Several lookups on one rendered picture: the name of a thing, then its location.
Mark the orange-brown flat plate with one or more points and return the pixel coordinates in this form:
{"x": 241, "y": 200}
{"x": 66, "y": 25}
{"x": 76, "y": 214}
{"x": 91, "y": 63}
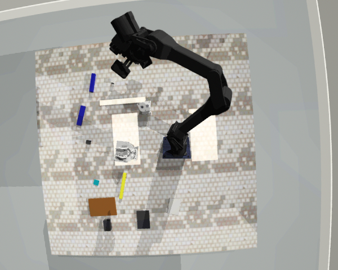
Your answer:
{"x": 102, "y": 206}

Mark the blue rectangular bar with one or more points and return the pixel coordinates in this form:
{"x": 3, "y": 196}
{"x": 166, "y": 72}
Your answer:
{"x": 91, "y": 89}
{"x": 81, "y": 114}

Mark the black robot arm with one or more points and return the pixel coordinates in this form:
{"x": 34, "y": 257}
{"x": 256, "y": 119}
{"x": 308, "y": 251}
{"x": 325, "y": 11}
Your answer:
{"x": 158, "y": 44}

